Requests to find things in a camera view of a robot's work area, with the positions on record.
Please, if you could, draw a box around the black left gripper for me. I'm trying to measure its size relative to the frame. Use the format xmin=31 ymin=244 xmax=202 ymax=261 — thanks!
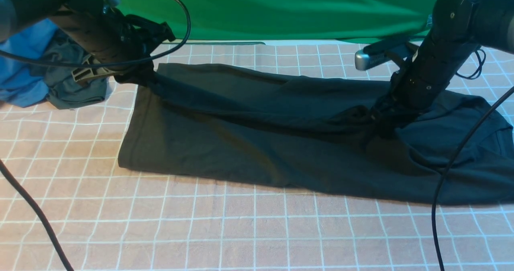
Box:
xmin=72 ymin=14 xmax=176 ymax=85

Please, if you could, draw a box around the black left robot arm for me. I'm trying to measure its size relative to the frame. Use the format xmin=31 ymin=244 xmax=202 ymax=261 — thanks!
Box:
xmin=1 ymin=0 xmax=175 ymax=85

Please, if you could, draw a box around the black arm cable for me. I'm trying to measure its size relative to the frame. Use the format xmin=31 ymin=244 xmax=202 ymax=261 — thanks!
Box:
xmin=0 ymin=0 xmax=191 ymax=68
xmin=431 ymin=48 xmax=514 ymax=271

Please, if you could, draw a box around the dark gray crumpled cloth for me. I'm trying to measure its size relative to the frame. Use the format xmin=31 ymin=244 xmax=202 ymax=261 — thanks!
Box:
xmin=29 ymin=33 xmax=108 ymax=110

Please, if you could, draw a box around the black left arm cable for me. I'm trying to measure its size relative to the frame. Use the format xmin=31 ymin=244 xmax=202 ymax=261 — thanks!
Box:
xmin=0 ymin=0 xmax=191 ymax=68

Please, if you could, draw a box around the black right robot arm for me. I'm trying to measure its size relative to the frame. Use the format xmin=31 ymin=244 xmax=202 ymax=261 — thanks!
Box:
xmin=355 ymin=0 xmax=514 ymax=138

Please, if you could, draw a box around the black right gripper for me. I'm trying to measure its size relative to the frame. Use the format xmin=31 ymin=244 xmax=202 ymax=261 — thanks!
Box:
xmin=367 ymin=95 xmax=422 ymax=137

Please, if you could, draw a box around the green backdrop cloth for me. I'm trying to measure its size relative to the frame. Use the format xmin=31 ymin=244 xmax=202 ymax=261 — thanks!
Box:
xmin=96 ymin=0 xmax=466 ymax=44

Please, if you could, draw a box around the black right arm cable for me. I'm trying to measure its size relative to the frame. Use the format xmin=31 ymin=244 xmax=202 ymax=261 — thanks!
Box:
xmin=431 ymin=48 xmax=514 ymax=271

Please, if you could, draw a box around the pink grid-pattern table mat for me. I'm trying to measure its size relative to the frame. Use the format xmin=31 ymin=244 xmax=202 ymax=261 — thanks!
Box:
xmin=0 ymin=41 xmax=513 ymax=271

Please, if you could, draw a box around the dark gray long-sleeve top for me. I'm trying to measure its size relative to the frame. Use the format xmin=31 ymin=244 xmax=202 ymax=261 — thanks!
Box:
xmin=118 ymin=63 xmax=490 ymax=204

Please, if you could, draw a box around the blue cloth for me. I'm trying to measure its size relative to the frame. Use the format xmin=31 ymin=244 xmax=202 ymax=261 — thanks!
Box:
xmin=0 ymin=20 xmax=58 ymax=108

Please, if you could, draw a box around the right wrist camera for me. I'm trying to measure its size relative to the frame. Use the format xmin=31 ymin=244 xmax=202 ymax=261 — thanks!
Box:
xmin=354 ymin=36 xmax=418 ymax=71

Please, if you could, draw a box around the black loose foreground cable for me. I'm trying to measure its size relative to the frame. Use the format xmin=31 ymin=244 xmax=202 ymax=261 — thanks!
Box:
xmin=0 ymin=159 xmax=75 ymax=271

